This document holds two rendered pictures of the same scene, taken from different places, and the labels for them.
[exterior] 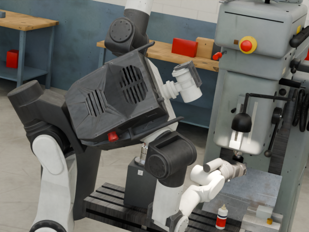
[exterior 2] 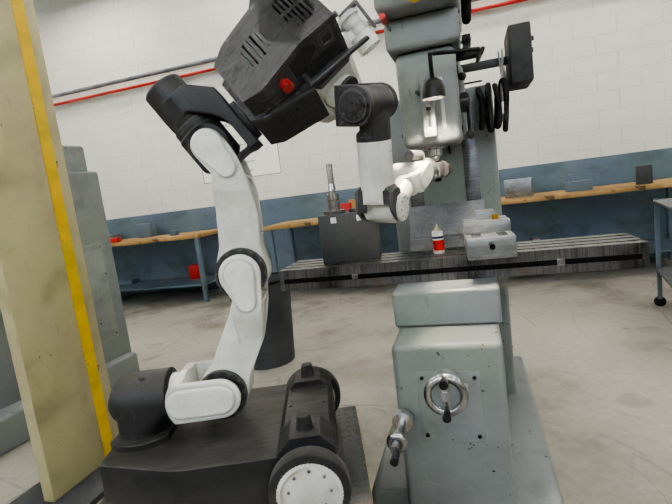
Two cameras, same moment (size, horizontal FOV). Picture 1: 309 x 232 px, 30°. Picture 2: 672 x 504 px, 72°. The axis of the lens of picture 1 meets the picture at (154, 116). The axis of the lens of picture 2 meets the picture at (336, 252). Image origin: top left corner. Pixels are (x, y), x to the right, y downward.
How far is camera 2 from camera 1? 104 cm
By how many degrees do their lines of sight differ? 10
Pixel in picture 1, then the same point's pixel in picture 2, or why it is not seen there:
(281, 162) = (478, 184)
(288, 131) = (475, 148)
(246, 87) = (424, 65)
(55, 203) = (238, 222)
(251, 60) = (421, 26)
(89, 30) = not seen: hidden behind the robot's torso
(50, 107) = (200, 90)
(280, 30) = not seen: outside the picture
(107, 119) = (273, 58)
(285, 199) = not seen: hidden behind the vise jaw
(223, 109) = (405, 101)
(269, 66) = (443, 24)
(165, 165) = (363, 96)
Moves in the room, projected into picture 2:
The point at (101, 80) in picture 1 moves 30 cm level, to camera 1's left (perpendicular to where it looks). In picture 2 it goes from (253, 21) to (128, 35)
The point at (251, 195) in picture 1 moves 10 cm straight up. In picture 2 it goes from (457, 228) to (455, 205)
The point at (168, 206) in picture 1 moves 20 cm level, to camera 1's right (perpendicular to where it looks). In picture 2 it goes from (381, 172) to (458, 162)
